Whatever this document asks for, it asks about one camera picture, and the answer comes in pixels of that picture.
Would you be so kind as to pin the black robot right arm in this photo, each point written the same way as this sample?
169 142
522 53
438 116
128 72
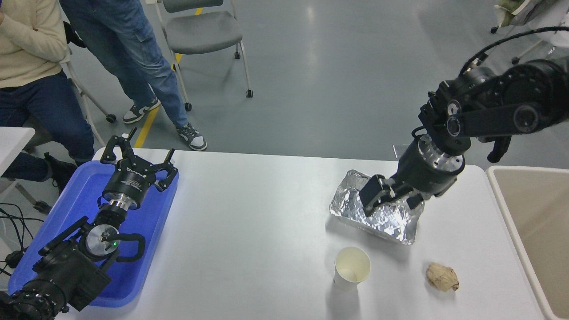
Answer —
489 118

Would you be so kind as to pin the seated person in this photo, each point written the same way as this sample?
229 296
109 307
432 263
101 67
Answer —
31 53

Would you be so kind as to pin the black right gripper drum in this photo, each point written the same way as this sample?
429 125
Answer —
418 171

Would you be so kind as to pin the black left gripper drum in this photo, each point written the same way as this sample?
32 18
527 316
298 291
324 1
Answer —
129 184

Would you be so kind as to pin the grey padded chair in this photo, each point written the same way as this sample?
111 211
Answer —
204 31

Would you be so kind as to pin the black cloth item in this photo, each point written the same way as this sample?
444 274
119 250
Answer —
73 38

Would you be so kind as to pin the small white side table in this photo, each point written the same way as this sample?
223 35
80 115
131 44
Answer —
13 142

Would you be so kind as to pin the crumpled tan paper ball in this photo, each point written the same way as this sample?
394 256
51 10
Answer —
442 276

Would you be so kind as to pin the white paper cup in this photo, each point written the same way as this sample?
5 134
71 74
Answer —
351 266

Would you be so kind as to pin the large pale bin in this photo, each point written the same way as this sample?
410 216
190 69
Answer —
533 209

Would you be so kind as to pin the olive patterned cloth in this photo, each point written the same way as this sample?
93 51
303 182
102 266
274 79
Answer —
511 9

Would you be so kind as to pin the white-framed castor chair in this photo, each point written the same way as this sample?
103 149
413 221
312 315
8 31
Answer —
111 118

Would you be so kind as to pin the metal floor plate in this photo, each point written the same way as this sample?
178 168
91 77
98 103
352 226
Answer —
398 152

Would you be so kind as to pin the crumpled foil tray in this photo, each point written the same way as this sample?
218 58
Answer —
391 222

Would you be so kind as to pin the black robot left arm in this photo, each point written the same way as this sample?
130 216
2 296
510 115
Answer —
66 271

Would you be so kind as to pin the standing person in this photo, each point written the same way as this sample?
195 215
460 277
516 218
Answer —
129 49

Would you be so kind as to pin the blue plastic tray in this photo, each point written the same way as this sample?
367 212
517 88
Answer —
146 231

